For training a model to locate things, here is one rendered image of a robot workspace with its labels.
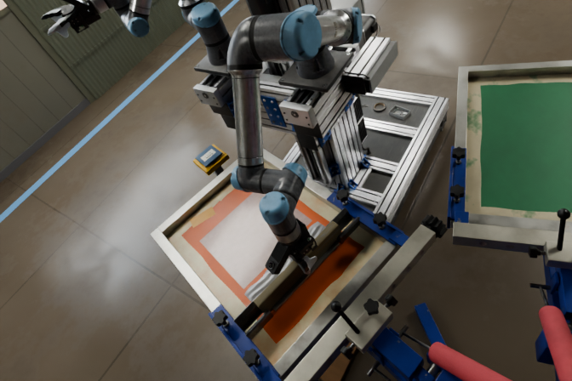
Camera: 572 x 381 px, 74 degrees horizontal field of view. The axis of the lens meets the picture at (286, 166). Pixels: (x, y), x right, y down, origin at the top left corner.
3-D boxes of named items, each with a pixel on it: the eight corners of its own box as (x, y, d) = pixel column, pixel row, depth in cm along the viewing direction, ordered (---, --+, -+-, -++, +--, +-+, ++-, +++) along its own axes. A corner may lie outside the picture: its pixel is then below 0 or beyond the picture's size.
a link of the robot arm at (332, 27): (326, 9, 137) (245, 14, 93) (367, 5, 131) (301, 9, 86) (327, 44, 142) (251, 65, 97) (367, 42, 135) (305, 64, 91)
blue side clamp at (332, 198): (329, 207, 143) (325, 197, 138) (338, 199, 144) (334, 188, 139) (396, 253, 124) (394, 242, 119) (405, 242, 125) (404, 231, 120)
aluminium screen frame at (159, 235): (155, 238, 157) (150, 234, 154) (258, 149, 174) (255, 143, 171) (275, 390, 107) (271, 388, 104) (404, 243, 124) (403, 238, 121)
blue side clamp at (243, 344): (216, 321, 127) (207, 314, 122) (227, 309, 128) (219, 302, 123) (272, 394, 108) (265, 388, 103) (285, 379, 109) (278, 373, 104)
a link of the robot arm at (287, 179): (270, 157, 111) (255, 188, 105) (306, 161, 106) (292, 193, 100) (278, 174, 116) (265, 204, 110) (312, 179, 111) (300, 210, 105)
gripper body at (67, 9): (76, 35, 151) (103, 19, 152) (60, 15, 144) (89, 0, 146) (71, 26, 155) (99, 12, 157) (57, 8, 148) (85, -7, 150)
